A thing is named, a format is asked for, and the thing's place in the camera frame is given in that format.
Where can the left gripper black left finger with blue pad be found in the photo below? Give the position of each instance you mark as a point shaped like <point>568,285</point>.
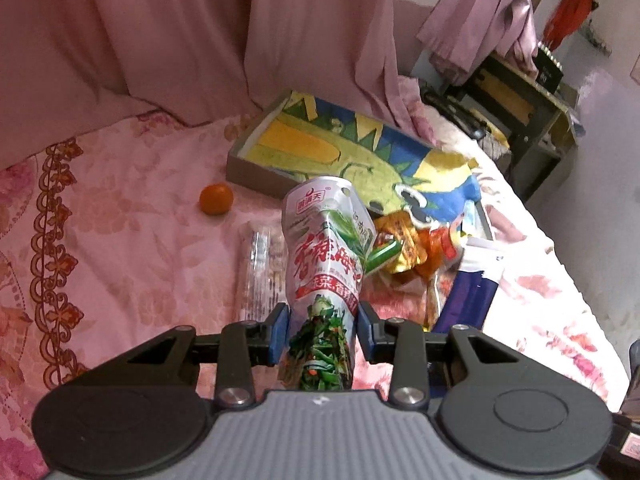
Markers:
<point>176,357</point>

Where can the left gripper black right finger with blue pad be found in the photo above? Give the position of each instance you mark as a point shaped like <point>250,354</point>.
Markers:
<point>426,365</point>

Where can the white green seaweed snack bag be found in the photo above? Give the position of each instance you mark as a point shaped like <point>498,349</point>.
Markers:
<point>329,235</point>

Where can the clear peanut snack pack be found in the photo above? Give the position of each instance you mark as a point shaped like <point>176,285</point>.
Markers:
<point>261,271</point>

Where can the orange tangerine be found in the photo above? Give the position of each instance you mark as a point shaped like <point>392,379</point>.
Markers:
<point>216,199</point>

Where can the blue white snack pack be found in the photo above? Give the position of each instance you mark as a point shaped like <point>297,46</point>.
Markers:
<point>474,287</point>

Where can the green snack stick pack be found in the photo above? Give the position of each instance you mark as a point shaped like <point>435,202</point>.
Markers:
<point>385,250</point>

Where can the orange red snack bag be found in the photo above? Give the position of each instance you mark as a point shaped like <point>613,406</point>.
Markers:
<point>444,246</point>

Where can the yellow brown snack bag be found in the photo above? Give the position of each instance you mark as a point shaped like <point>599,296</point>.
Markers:
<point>400,225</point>

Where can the pink floral bed sheet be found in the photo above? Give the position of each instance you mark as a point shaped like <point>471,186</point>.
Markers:
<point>103,247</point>

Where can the grey box colourful corn lining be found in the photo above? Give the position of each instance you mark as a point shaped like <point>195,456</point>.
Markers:
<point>300,137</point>

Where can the dark wooden side table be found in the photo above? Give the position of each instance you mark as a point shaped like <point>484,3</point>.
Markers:
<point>539,130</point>

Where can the black box on table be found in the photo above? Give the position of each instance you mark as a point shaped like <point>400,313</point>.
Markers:
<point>550,70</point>

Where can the pink curtain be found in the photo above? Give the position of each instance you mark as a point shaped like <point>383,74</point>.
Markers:
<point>71,66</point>

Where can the mauve hanging cloth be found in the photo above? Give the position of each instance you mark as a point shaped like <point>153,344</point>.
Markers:
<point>460,34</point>

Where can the red hanging garment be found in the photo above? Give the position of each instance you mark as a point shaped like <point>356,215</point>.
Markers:
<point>566,19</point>

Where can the black bag with handle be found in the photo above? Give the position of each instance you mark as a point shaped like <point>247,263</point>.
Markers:
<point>476,129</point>

